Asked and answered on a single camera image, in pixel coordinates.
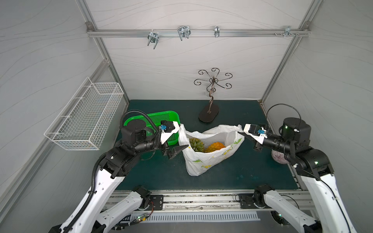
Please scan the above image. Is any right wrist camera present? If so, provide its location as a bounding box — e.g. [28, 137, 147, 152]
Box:
[243, 124, 268, 145]

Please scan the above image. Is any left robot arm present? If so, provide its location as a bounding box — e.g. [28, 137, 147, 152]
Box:
[50, 119, 186, 233]

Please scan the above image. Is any ribbed clear glass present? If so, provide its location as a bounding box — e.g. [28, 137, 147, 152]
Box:
[271, 150, 289, 165]

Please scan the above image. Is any metal U-bolt hook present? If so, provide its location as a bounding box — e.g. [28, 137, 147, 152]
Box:
[177, 26, 191, 41]

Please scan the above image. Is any right metal hook clamp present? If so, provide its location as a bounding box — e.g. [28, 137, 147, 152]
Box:
[274, 27, 300, 38]

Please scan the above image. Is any metal U-bolt clamp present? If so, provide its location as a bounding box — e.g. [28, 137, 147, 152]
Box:
[147, 32, 159, 49]

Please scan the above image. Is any aluminium cross rail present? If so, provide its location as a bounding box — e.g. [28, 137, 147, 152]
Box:
[87, 28, 311, 38]

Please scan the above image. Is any bronze scroll hanger stand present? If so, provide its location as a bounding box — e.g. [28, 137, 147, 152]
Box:
[193, 68, 233, 123]

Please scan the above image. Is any right controller board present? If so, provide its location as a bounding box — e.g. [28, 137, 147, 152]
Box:
[270, 211, 290, 227]

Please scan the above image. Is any left controller board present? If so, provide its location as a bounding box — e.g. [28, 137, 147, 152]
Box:
[132, 213, 148, 222]

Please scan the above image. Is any green plastic basket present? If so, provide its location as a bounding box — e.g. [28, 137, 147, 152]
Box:
[120, 111, 180, 146]

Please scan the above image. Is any controller board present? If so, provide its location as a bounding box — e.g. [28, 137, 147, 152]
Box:
[132, 213, 148, 222]
[270, 211, 290, 227]

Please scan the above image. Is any white vented cable duct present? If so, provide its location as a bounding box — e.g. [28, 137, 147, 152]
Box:
[144, 211, 260, 223]

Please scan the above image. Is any white wire basket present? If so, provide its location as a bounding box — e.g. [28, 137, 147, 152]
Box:
[44, 77, 124, 150]

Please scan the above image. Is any white plastic bag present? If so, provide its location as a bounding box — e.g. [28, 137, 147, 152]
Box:
[178, 124, 244, 176]

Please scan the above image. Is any green table mat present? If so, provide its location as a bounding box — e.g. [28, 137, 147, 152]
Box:
[118, 100, 298, 190]

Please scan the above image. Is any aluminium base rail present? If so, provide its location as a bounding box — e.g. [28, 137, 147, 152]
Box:
[104, 190, 315, 215]

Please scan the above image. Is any thin black cable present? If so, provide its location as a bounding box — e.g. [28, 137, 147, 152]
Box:
[265, 103, 352, 233]

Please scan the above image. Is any small metal bracket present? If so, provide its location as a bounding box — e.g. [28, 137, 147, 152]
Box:
[214, 26, 220, 38]

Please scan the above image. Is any pineapple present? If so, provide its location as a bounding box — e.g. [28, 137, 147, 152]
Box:
[189, 138, 205, 152]
[204, 142, 225, 153]

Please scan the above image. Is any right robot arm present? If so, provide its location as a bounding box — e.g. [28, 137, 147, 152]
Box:
[241, 117, 356, 233]

